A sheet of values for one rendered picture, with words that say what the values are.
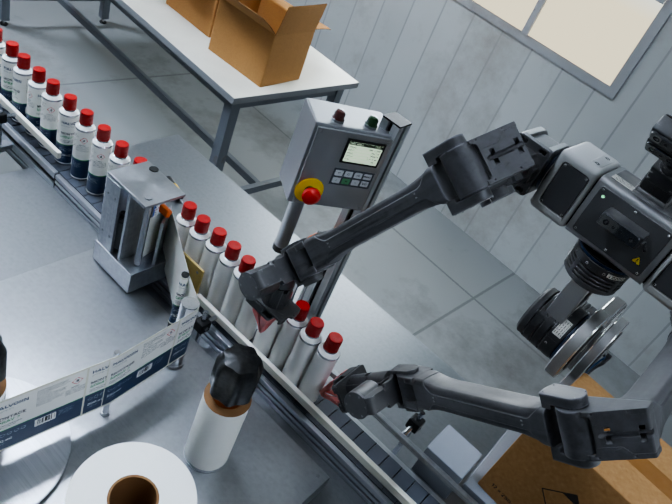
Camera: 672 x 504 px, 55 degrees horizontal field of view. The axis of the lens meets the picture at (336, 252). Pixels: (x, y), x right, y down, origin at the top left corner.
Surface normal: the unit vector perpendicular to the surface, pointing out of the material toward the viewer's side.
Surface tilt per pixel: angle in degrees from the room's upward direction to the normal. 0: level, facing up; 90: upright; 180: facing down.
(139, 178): 0
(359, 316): 0
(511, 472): 90
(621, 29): 90
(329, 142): 90
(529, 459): 90
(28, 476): 0
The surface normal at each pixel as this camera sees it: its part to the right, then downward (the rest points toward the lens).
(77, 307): 0.33, -0.73
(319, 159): 0.24, 0.68
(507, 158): 0.19, -0.16
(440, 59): -0.66, 0.26
